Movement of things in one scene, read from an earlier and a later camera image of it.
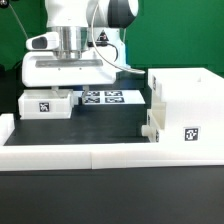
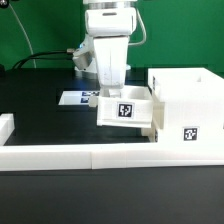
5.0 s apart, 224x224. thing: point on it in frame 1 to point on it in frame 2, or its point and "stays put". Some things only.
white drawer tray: x=43 y=104 to x=134 y=109
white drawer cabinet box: x=194 y=105 stays put
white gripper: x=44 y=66 to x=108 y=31
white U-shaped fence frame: x=29 y=157 stays put
